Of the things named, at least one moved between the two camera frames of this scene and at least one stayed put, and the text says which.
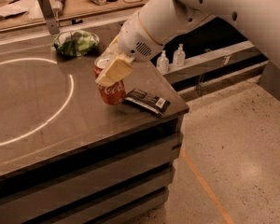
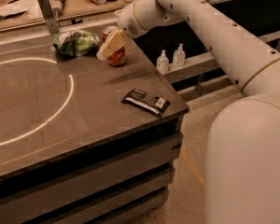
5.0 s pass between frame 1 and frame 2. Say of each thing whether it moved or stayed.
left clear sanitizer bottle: stayed
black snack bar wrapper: stayed
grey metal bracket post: stayed
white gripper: moved
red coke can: moved
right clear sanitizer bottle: stayed
